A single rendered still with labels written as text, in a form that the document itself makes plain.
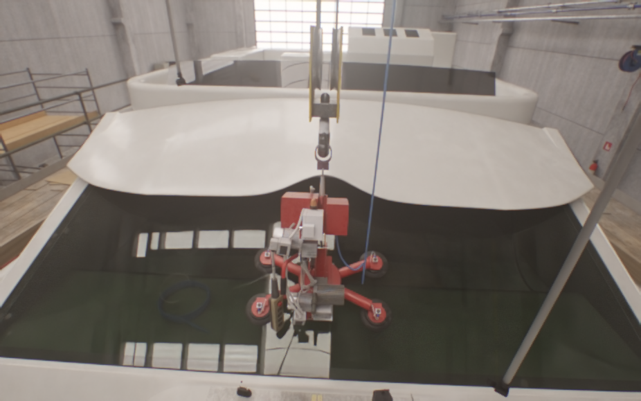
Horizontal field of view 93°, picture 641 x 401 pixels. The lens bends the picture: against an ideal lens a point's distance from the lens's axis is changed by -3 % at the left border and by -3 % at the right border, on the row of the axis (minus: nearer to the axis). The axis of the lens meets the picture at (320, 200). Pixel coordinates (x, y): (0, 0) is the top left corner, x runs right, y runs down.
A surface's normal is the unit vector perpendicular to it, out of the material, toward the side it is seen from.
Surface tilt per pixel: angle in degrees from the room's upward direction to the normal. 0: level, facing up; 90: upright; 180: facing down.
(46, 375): 51
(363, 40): 61
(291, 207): 70
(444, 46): 89
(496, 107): 90
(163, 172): 19
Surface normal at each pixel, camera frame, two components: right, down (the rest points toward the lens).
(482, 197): 0.04, -0.66
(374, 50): -0.03, 0.00
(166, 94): -0.04, 0.48
